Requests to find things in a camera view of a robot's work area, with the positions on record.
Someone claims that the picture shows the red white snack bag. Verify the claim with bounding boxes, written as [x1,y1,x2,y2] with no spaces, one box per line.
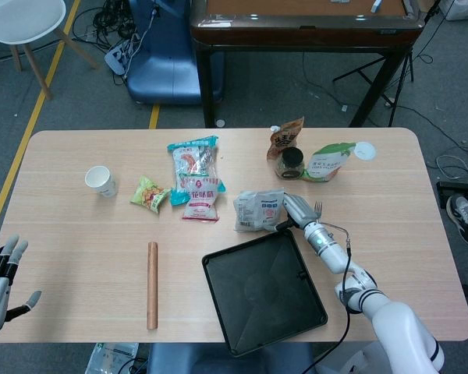
[180,175,224,224]

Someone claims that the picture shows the white chair wooden legs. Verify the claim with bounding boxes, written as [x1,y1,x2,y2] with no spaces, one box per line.
[0,0,101,101]

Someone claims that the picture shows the clear plastic bag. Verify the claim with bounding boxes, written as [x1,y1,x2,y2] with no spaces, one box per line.
[86,342,140,374]

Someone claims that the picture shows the dark wooden mahjong table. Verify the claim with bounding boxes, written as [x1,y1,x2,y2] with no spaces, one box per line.
[190,0,424,129]

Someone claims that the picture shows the teal clear noodle bag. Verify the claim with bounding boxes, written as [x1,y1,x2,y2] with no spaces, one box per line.
[167,135,227,206]

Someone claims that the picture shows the silver white snack packet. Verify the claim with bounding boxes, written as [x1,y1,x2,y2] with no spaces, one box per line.
[232,188,286,234]

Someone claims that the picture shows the white paper cup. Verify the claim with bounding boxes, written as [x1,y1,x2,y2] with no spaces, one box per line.
[84,165,119,199]

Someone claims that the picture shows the black tripod stand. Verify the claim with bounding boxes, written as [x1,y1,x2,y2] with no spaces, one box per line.
[332,38,415,110]

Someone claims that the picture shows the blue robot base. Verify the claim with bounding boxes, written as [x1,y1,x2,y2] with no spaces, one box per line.
[125,0,224,105]

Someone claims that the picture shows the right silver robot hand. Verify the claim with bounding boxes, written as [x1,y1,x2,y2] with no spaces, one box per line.
[275,193,324,231]

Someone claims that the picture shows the grey black sneaker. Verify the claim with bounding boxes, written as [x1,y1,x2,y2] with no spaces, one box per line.
[445,194,468,246]

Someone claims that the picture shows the wooden rolling pin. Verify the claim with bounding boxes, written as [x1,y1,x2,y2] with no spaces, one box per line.
[146,242,160,331]

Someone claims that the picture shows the white power strip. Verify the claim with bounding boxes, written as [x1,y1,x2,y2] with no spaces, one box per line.
[104,37,141,77]

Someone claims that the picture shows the blue seat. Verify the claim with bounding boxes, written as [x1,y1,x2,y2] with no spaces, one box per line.
[146,342,317,374]

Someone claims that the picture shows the glass jar black lid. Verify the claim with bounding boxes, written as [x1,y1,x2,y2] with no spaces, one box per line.
[275,146,305,181]

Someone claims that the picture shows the green snack packet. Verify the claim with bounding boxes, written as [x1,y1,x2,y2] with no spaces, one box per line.
[129,175,172,214]

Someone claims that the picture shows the black flat device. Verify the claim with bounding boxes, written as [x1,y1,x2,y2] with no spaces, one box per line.
[436,175,468,213]

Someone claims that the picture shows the black cable bundle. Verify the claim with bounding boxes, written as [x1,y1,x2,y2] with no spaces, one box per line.
[72,0,141,51]

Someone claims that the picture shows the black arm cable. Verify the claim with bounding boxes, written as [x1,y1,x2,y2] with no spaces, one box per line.
[302,220,355,374]

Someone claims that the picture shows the black square tray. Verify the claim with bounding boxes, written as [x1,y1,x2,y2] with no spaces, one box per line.
[201,228,329,358]

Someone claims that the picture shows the brown spout pouch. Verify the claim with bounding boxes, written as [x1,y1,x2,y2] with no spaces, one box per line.
[266,115,306,163]

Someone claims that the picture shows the white round lid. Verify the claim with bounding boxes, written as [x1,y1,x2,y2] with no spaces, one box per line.
[353,141,377,161]

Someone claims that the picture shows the green white pouch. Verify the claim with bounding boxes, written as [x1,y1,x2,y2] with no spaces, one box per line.
[300,141,358,183]

